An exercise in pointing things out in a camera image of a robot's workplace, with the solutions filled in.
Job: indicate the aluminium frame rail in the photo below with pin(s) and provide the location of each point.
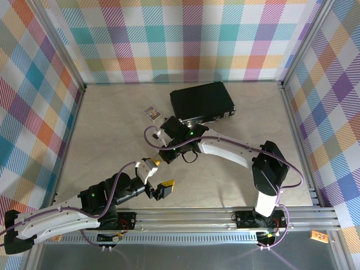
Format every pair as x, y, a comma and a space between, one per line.
182, 219

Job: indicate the aluminium side rail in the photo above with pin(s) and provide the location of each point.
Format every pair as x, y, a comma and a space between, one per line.
75, 118
298, 140

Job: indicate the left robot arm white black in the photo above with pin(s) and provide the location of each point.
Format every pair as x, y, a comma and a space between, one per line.
56, 222

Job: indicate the grey metal sheet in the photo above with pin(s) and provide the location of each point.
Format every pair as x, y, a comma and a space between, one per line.
182, 258

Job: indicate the aluminium frame post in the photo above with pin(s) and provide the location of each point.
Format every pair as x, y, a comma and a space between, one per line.
59, 42
306, 42

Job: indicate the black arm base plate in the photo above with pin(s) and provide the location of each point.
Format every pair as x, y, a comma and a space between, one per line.
126, 220
244, 219

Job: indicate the orange printed tag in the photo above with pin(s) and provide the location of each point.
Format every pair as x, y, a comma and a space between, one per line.
319, 235
56, 239

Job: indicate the black briefcase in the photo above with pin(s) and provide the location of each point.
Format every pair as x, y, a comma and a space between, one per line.
201, 101

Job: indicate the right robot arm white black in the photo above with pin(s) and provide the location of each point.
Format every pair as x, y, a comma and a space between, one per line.
225, 152

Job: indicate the small printed card box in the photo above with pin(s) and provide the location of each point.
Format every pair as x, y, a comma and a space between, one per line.
152, 113

